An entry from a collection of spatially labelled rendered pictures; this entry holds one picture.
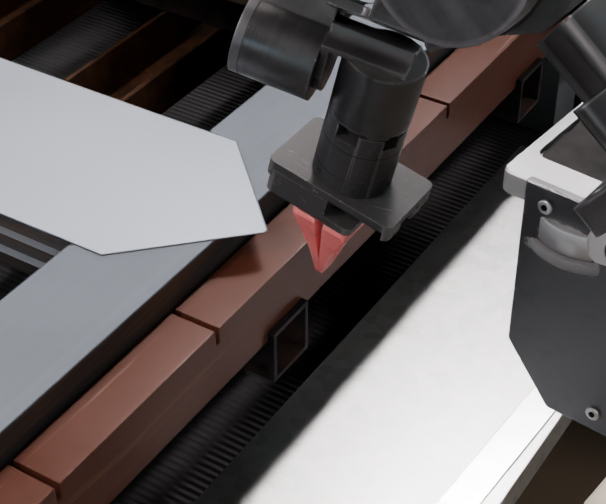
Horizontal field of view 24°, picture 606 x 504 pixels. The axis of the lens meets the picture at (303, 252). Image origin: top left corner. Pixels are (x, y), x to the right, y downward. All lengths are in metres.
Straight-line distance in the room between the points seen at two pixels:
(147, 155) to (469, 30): 0.61
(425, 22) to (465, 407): 0.63
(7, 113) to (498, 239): 0.47
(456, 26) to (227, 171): 0.57
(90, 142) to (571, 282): 0.50
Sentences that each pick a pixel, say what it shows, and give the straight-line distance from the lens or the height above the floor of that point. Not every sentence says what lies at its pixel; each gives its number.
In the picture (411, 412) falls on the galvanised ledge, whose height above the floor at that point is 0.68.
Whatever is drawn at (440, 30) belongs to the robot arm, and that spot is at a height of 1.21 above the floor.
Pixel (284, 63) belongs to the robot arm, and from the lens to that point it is 0.96.
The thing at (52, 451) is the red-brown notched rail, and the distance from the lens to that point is 0.98.
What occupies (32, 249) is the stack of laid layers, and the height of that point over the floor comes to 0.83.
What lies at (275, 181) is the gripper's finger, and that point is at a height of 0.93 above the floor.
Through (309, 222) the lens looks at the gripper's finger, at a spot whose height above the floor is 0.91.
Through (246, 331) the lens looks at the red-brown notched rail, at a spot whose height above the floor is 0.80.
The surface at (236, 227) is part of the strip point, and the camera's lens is 1.11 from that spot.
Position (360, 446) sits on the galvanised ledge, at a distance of 1.18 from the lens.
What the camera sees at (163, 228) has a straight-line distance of 1.12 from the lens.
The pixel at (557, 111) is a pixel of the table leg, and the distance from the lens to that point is 1.78.
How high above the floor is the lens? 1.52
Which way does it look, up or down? 38 degrees down
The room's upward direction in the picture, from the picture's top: straight up
